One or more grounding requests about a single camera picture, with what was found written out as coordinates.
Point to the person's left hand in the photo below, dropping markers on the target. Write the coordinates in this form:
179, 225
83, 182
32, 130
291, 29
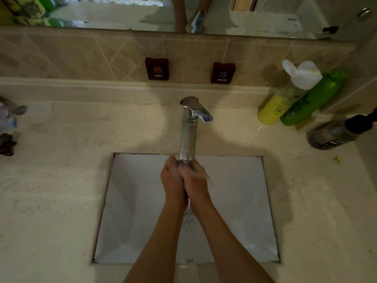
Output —
173, 185

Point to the person's right hand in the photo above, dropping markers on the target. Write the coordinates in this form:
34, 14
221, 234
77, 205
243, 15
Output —
197, 185

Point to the white rectangular sink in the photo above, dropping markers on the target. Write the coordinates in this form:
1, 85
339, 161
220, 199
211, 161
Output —
241, 203

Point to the person's right forearm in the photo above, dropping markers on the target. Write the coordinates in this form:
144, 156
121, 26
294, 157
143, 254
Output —
229, 250

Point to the person's left forearm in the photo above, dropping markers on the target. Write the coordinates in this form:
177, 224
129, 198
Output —
159, 247

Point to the chrome faucet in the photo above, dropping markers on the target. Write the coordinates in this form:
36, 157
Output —
187, 141

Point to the yellow bottle white flip cap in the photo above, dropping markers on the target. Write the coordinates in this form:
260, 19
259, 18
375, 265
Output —
269, 113

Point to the dark red sign blue symbol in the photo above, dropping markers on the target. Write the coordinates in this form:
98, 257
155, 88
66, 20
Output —
223, 73

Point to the dark pump bottle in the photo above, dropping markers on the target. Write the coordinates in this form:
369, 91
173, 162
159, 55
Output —
327, 137

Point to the green shampoo bottle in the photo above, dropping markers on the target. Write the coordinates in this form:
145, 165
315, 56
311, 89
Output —
309, 101

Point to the small yellow green scrap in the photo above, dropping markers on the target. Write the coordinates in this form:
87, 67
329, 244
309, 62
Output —
336, 159

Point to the brown hair claw clip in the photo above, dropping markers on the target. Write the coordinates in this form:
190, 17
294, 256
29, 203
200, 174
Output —
7, 144

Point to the grey round cap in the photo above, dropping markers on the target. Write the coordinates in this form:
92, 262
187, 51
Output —
19, 109

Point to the white blue printed tube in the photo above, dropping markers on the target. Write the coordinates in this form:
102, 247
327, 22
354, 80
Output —
7, 120

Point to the round metal mirror stud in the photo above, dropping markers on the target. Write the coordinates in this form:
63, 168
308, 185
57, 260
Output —
364, 12

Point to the wall mirror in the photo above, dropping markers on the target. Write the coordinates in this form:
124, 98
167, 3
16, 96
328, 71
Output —
265, 14

